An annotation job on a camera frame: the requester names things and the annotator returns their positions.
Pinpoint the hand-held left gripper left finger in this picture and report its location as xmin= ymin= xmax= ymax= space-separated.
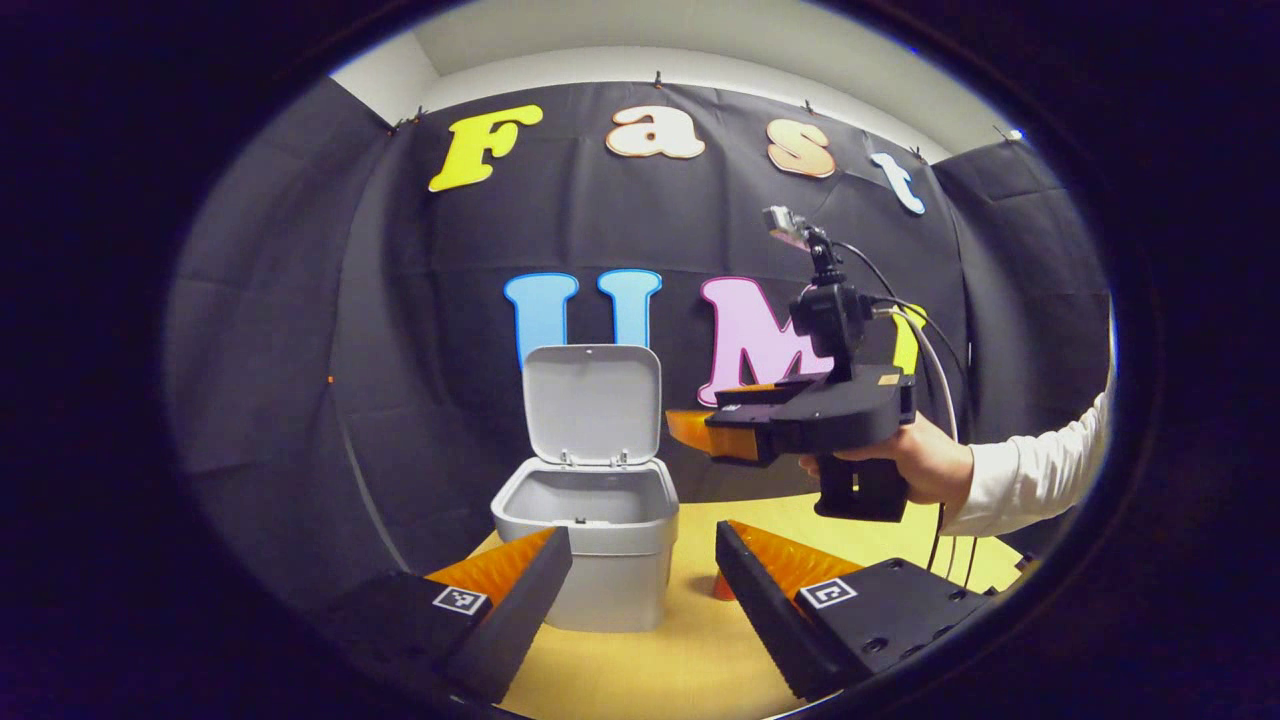
xmin=322 ymin=528 xmax=575 ymax=707

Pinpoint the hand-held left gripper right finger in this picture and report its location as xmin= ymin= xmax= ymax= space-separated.
xmin=714 ymin=519 xmax=1003 ymax=703

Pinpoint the white desktop garbage bin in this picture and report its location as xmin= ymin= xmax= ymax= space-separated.
xmin=490 ymin=343 xmax=682 ymax=634

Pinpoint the wooden desktop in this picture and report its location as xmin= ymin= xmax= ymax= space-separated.
xmin=468 ymin=492 xmax=1041 ymax=720

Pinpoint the black backdrop cloth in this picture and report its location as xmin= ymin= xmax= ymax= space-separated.
xmin=165 ymin=75 xmax=1113 ymax=613

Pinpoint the row of black cloth clips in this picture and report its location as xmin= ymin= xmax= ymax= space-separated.
xmin=395 ymin=70 xmax=1013 ymax=161

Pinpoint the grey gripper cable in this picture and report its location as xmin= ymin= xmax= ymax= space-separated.
xmin=876 ymin=303 xmax=963 ymax=443

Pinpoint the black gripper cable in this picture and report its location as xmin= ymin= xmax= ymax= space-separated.
xmin=833 ymin=239 xmax=979 ymax=593

